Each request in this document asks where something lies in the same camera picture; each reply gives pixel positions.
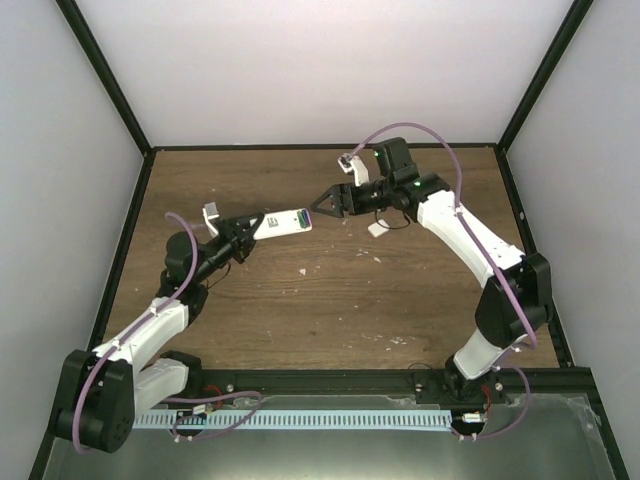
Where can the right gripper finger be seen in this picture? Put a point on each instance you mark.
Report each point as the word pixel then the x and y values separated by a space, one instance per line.
pixel 333 196
pixel 328 208

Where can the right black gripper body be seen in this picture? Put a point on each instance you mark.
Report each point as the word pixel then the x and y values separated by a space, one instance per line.
pixel 370 203

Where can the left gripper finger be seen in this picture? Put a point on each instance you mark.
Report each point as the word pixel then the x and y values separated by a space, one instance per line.
pixel 245 222
pixel 248 239

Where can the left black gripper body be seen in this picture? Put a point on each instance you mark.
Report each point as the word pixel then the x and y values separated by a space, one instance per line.
pixel 233 239

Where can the purple battery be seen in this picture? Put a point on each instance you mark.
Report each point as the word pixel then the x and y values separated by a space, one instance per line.
pixel 306 216

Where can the white battery compartment cover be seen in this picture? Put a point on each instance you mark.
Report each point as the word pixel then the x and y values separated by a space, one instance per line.
pixel 378 228

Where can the white remote control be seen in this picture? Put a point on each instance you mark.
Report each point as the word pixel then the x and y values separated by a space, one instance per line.
pixel 282 223

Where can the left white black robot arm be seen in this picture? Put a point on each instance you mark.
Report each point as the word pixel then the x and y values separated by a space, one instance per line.
pixel 102 391

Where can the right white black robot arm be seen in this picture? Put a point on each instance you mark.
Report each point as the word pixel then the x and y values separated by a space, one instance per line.
pixel 516 297

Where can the grey metal front plate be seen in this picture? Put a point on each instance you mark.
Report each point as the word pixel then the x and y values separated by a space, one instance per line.
pixel 542 436

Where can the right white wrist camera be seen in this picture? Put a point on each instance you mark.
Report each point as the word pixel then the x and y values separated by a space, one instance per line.
pixel 354 166

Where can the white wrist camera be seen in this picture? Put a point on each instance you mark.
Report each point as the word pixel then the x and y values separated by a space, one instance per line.
pixel 354 166
pixel 211 214

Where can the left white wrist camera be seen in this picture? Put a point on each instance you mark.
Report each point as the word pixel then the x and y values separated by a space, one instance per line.
pixel 211 214

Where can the light blue slotted cable duct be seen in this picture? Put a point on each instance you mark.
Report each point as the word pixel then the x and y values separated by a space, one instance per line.
pixel 404 420

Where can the black front mounting rail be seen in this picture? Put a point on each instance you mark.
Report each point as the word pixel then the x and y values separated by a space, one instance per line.
pixel 429 385

